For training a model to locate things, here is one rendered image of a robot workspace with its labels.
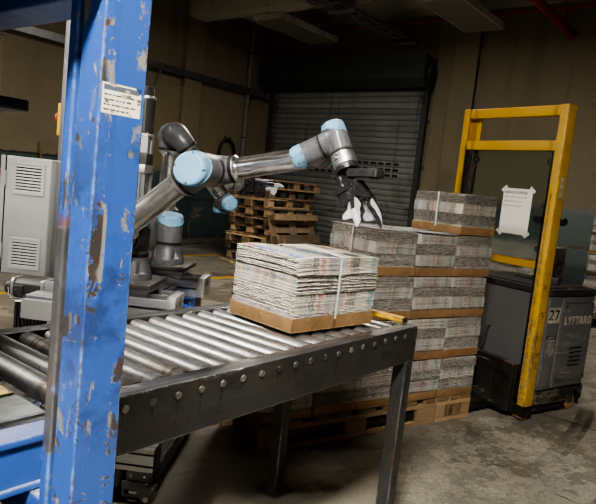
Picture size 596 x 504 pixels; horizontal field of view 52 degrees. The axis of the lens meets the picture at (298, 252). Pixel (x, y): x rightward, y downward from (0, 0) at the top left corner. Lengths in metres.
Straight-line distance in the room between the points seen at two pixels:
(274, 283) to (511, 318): 2.48
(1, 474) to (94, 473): 0.17
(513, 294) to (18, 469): 3.37
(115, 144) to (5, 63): 8.37
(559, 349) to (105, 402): 3.45
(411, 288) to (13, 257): 1.89
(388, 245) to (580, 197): 6.49
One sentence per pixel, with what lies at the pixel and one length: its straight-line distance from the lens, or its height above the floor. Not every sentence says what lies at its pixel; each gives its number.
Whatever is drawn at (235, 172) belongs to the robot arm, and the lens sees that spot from 2.13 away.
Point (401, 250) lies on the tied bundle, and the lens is 3.13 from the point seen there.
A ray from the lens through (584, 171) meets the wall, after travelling 9.37.
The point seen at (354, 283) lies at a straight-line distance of 1.93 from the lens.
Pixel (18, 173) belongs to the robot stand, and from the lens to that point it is 2.65.
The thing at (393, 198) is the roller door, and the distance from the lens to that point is 10.38.
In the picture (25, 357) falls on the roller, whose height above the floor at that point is 0.79.
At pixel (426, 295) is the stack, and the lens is 3.32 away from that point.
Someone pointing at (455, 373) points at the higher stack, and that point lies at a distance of 3.64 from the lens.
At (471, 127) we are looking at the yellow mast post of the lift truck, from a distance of 4.27.
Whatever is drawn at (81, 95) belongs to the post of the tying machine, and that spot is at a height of 1.32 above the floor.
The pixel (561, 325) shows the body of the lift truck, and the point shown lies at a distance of 4.09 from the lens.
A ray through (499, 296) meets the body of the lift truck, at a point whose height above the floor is 0.67.
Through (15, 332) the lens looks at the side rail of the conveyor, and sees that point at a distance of 1.66.
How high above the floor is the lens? 1.23
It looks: 6 degrees down
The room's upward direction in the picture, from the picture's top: 6 degrees clockwise
